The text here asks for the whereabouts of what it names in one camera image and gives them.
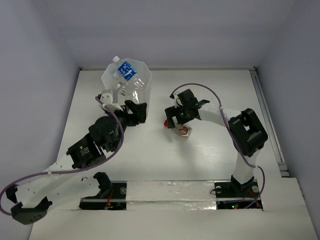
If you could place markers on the red cap clear bottle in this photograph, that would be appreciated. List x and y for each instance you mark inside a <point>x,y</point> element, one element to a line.
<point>181,130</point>

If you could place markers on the large ribbed clear bottle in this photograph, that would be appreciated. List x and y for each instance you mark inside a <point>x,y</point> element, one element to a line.
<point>137,95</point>

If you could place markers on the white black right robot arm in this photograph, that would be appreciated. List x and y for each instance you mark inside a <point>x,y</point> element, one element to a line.
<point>244,127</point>

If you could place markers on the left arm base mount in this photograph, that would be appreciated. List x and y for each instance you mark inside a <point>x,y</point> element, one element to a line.
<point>111,195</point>

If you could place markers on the white translucent plastic bin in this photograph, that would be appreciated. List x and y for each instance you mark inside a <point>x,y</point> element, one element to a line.
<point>110,75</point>

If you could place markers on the blue label water bottle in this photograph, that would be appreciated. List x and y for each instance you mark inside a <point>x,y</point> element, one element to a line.
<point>128,73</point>

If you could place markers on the silver taped front rail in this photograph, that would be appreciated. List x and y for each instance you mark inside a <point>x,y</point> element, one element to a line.
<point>170,196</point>

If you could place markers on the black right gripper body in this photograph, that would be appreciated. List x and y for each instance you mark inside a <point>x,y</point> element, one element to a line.
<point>184,116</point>

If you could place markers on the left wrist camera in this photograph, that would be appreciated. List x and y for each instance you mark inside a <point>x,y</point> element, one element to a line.
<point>108,101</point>

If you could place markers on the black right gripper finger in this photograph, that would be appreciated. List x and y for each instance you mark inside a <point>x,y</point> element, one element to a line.
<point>200,103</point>
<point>172,116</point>

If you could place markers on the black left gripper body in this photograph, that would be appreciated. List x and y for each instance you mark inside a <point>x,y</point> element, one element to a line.
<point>135,113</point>

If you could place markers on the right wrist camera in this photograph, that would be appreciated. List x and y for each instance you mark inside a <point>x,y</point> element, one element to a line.
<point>176,99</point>

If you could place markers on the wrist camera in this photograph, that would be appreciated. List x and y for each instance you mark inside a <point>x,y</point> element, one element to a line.
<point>176,99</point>
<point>108,101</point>

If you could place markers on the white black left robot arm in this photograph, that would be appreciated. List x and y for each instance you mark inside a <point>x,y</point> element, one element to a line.
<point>32,194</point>

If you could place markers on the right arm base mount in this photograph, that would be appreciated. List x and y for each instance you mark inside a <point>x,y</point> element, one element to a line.
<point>228,197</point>

